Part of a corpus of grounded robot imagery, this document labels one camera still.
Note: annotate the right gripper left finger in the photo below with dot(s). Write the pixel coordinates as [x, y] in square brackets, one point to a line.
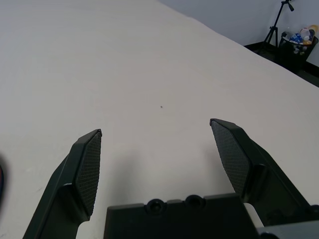
[87, 169]

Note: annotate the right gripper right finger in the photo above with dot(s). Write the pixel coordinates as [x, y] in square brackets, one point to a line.
[231, 154]

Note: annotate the black trash bin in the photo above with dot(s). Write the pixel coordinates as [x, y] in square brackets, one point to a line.
[296, 59]

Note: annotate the plastic bottles rubbish heap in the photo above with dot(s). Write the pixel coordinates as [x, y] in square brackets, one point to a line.
[302, 37]

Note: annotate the black tripod stand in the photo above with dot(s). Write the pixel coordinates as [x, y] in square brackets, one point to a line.
[279, 15]

